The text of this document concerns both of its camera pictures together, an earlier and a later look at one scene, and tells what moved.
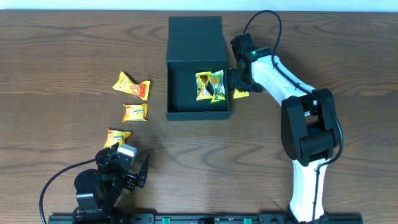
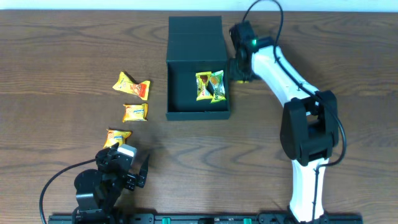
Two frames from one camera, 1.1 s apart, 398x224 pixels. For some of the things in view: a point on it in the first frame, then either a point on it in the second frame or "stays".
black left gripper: [132, 182] stays
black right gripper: [232, 78] to [234, 74]
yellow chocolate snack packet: [202, 79] stays
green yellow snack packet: [216, 86] stays
